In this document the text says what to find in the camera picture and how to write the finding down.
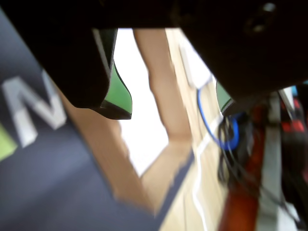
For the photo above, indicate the brown cardboard box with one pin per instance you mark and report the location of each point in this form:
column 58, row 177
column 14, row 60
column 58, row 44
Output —
column 106, row 149

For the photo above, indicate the red orange bar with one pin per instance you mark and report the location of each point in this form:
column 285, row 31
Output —
column 240, row 204

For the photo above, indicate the white paper sheet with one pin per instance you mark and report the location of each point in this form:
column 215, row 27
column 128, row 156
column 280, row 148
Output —
column 142, row 120

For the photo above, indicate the dark grey mat WROBO print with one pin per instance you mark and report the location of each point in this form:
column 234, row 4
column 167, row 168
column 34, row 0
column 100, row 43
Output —
column 48, row 180

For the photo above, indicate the red black device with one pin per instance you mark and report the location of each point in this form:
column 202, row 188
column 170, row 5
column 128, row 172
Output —
column 293, row 125

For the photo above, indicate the white box on table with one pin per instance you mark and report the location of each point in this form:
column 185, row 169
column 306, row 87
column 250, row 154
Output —
column 197, row 72

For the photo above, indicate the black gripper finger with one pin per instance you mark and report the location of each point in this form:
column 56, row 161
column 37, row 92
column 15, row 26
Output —
column 72, row 60
column 240, row 48

